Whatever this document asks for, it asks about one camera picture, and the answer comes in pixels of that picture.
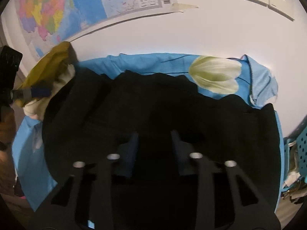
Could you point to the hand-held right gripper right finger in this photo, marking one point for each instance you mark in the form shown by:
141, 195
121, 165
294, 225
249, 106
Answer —
178, 153

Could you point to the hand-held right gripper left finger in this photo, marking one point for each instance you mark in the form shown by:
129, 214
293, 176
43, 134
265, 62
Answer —
132, 148

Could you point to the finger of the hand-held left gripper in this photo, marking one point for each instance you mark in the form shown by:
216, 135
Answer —
40, 91

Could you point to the black garment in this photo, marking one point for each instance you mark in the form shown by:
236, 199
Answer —
168, 105

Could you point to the person's left forearm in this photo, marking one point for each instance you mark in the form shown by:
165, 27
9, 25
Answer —
6, 129

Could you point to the cream garment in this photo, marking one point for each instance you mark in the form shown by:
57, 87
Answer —
36, 107

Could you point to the olive garment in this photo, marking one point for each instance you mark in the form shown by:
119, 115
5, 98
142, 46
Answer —
52, 60

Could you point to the blue floral bedsheet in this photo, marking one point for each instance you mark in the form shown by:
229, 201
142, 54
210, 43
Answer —
168, 63

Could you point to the white cloth bag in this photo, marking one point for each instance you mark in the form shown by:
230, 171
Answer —
291, 176

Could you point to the teal perforated plastic basket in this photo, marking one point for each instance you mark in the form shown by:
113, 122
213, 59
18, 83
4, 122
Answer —
302, 148

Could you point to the masking tape piece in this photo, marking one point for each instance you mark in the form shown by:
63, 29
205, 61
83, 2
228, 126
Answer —
183, 6

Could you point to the colourful wall map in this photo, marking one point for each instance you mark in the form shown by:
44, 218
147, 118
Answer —
84, 4

